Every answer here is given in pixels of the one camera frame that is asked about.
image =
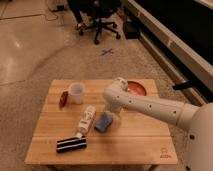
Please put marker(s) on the blue sponge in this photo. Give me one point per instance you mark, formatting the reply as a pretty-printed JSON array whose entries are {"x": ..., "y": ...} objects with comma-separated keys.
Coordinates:
[{"x": 103, "y": 122}]

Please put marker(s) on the white plastic bottle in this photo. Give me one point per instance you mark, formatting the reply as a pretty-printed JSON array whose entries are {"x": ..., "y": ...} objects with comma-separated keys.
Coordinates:
[{"x": 86, "y": 121}]

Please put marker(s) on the white ceramic cup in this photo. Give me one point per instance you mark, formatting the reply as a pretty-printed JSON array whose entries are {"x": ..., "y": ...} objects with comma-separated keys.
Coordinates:
[{"x": 76, "y": 92}]

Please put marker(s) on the red bowl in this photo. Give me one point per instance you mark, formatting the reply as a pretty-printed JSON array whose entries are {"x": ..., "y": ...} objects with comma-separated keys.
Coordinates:
[{"x": 136, "y": 88}]

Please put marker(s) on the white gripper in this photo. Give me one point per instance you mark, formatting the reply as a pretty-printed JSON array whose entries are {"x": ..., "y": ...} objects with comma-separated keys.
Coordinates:
[{"x": 115, "y": 115}]

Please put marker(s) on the person's leg and shoe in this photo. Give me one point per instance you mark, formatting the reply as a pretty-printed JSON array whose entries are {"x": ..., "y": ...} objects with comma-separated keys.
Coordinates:
[{"x": 76, "y": 6}]

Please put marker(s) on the black office chair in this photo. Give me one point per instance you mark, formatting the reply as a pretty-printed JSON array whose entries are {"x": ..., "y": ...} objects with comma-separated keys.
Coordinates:
[{"x": 102, "y": 9}]

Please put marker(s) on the wooden table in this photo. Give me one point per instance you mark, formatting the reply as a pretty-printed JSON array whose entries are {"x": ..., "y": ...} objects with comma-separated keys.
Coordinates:
[{"x": 132, "y": 138}]

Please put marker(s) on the black box on floor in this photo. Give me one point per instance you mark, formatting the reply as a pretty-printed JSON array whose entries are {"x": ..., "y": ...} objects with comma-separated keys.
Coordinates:
[{"x": 130, "y": 29}]

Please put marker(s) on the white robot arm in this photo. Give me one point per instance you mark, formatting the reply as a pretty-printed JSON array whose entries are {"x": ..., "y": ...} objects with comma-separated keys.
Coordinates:
[{"x": 197, "y": 121}]

